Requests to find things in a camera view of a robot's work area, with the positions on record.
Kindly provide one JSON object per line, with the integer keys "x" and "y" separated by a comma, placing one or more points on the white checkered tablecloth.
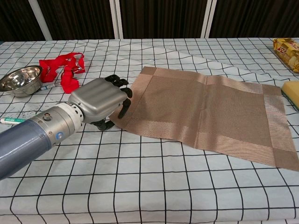
{"x": 140, "y": 182}

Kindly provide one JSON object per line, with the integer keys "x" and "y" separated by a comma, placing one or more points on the stainless steel bowl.
{"x": 18, "y": 81}

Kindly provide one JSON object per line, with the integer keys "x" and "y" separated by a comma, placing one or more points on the yellow sponge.
{"x": 292, "y": 89}

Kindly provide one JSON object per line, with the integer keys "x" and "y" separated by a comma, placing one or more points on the white partition frame post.
{"x": 42, "y": 23}
{"x": 209, "y": 18}
{"x": 116, "y": 18}

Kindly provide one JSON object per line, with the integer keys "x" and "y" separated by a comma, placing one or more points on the yellow snack packet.
{"x": 287, "y": 50}

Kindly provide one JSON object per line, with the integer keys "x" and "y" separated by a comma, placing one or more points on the brown woven placemat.
{"x": 187, "y": 105}

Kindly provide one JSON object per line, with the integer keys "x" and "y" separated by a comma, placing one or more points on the small grey pen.
{"x": 47, "y": 87}

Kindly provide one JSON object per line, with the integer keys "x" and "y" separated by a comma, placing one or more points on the green white marker red cap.
{"x": 10, "y": 120}

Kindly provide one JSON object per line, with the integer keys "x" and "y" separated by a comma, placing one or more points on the blue grey left robot arm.
{"x": 23, "y": 140}

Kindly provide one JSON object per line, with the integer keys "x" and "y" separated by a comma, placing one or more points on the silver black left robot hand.
{"x": 95, "y": 100}

